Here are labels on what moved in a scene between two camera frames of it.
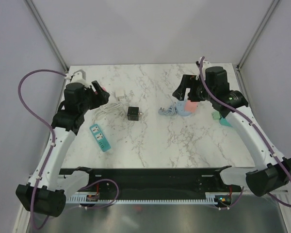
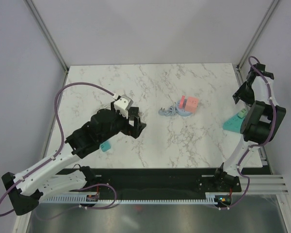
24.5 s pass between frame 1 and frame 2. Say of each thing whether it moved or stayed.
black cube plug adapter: stayed
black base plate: stayed
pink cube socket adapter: stayed
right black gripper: moved
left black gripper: moved
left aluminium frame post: stayed
